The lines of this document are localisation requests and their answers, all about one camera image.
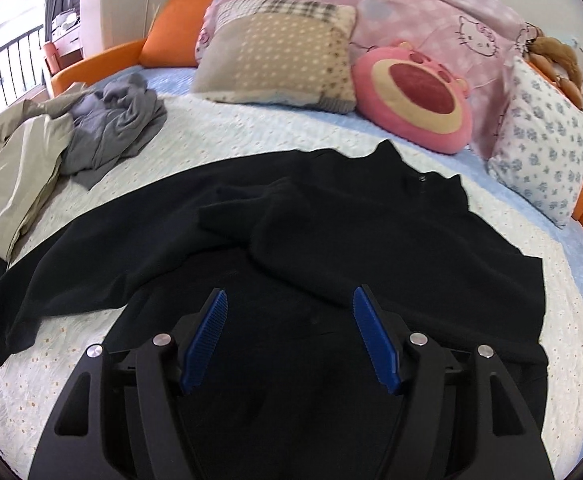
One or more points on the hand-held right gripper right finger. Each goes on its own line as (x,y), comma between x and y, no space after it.
(374,340)

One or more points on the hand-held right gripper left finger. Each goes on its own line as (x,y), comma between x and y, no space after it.
(206,340)

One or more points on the black sweater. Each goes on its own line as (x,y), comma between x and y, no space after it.
(321,240)

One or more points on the white daisy bedspread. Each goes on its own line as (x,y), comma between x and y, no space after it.
(271,130)

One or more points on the grey garment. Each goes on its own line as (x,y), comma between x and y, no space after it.
(111,130)

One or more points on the pink bear plush cushion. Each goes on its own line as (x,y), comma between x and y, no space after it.
(411,105)

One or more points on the white blue floral pillow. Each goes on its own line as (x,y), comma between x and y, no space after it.
(541,150)

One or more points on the beige garment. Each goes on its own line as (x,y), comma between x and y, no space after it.
(11,170)

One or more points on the beige patchwork dotted pillow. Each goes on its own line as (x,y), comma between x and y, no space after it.
(271,55)

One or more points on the orange cushion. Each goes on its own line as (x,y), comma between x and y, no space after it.
(181,30)

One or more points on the pink cartoon cat duvet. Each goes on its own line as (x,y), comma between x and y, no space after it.
(421,15)

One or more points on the reddish wooden cabinet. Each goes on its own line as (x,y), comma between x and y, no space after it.
(64,42)

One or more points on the black balcony railing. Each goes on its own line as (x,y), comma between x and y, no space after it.
(6,70)

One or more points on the brown plush toy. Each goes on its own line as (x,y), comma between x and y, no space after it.
(561,55)

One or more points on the orange bed frame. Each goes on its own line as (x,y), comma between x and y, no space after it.
(81,72)

